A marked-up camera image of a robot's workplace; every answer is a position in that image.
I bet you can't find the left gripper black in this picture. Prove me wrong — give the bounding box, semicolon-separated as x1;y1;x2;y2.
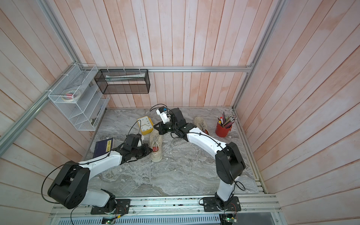
131;143;153;159

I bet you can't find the beige sneaker one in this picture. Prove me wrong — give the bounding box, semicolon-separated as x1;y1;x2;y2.
193;116;209;135
150;129;163;163

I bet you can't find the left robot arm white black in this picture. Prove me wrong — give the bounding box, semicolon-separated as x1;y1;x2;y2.
47;134;153;214

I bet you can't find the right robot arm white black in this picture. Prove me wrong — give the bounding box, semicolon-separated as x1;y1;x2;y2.
154;106;246;209

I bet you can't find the dark blue book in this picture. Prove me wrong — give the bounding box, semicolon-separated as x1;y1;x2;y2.
93;138;114;158

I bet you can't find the red pencil cup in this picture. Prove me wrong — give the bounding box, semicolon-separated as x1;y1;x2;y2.
215;123;232;138

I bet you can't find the coloured pencils bunch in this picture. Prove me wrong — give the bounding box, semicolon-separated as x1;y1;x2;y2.
217;112;237;128

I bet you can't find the tape roll on shelf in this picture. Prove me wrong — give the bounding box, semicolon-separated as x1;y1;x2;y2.
61;90;81;102

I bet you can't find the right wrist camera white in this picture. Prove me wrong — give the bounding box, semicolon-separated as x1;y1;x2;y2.
156;107;171;124

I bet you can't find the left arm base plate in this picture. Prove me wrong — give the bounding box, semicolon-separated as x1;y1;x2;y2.
91;199;131;216

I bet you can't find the black mesh wall basket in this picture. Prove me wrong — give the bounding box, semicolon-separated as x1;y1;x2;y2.
94;69;151;95

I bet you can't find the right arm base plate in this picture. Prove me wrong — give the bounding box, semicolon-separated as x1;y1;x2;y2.
201;196;242;212

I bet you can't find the white wire wall shelf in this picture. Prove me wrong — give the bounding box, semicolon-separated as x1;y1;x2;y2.
48;64;110;131

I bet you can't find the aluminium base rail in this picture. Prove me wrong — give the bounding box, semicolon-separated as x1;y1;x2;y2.
49;193;282;218

